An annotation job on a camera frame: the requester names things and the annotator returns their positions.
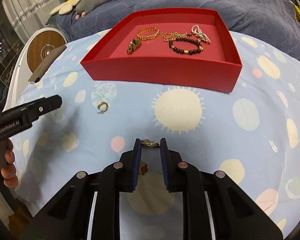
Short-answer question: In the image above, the gold clover necklace chain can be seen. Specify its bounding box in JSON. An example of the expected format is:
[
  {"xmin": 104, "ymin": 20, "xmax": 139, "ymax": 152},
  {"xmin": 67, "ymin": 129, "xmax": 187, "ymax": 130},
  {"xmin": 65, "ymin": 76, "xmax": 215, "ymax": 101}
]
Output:
[{"xmin": 157, "ymin": 31, "xmax": 193, "ymax": 42}]

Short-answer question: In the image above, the blue planet print tablecloth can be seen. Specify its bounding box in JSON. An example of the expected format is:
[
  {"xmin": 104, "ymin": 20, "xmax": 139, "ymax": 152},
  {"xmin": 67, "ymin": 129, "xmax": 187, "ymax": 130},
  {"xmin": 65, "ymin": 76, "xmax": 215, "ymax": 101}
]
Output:
[{"xmin": 12, "ymin": 33, "xmax": 300, "ymax": 236}]

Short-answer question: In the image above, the gold hoop earring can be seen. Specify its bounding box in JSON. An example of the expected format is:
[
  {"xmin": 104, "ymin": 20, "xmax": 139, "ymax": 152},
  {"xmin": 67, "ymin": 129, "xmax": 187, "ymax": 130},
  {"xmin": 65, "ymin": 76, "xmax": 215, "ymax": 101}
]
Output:
[
  {"xmin": 97, "ymin": 101, "xmax": 109, "ymax": 114},
  {"xmin": 141, "ymin": 139, "xmax": 160, "ymax": 148}
]

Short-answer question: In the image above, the white sheer curtain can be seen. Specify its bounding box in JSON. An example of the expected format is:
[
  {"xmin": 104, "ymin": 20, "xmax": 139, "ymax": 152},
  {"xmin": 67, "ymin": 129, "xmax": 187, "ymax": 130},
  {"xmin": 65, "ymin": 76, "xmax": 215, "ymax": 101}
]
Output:
[{"xmin": 2, "ymin": 0, "xmax": 60, "ymax": 43}]

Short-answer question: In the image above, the blue-grey sofa blanket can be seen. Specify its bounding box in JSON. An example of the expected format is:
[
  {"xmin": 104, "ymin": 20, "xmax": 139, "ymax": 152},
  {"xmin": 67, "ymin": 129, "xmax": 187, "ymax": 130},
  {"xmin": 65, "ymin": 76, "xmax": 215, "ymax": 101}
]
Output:
[{"xmin": 56, "ymin": 0, "xmax": 300, "ymax": 61}]

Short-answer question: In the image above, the dark bead bracelet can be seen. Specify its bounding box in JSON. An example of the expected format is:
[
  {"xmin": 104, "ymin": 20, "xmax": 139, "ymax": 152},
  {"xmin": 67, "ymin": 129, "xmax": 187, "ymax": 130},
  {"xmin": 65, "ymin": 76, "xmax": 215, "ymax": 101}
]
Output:
[{"xmin": 168, "ymin": 37, "xmax": 204, "ymax": 55}]

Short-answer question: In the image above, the red jewelry tray box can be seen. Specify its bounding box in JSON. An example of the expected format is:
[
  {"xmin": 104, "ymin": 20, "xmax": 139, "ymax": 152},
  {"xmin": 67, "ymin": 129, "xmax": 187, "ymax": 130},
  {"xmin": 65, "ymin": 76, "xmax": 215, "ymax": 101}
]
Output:
[{"xmin": 81, "ymin": 8, "xmax": 242, "ymax": 93}]

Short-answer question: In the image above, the person's left hand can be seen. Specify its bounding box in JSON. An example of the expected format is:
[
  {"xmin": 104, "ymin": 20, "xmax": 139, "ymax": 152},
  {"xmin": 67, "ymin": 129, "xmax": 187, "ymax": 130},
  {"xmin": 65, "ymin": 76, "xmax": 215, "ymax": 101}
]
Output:
[{"xmin": 0, "ymin": 139, "xmax": 18, "ymax": 189}]

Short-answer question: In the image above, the gold chain bangle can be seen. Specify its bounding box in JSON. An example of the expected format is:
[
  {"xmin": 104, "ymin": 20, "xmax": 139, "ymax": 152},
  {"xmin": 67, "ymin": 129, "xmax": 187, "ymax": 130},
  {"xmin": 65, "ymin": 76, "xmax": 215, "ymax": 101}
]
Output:
[{"xmin": 136, "ymin": 27, "xmax": 160, "ymax": 41}]

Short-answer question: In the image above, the grey plush toy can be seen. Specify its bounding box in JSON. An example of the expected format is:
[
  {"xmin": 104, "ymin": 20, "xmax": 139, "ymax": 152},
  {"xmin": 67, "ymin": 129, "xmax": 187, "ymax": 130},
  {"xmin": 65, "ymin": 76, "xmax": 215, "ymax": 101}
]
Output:
[{"xmin": 75, "ymin": 0, "xmax": 112, "ymax": 20}]

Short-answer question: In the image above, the amber gold pendant brooch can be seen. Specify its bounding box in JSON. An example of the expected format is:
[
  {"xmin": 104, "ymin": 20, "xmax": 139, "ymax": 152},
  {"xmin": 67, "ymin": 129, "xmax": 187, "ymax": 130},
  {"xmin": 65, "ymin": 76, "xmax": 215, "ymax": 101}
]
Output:
[{"xmin": 127, "ymin": 38, "xmax": 141, "ymax": 55}]

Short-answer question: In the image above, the white pearl bracelet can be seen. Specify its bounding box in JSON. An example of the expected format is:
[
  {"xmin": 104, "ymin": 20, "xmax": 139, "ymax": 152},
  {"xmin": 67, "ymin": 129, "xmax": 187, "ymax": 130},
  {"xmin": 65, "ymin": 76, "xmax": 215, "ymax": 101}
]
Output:
[{"xmin": 191, "ymin": 24, "xmax": 212, "ymax": 44}]

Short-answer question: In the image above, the round wooden white device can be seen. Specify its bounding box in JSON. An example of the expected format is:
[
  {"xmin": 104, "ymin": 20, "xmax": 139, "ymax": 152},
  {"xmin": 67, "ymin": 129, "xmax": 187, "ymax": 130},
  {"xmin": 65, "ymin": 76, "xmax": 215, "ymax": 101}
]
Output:
[{"xmin": 4, "ymin": 27, "xmax": 67, "ymax": 110}]

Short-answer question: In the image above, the flower shaped cushion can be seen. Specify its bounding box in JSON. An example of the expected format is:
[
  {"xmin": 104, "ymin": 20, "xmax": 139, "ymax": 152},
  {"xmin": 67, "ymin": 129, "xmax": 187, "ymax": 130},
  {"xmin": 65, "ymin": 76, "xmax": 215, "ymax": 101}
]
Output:
[{"xmin": 50, "ymin": 0, "xmax": 81, "ymax": 16}]

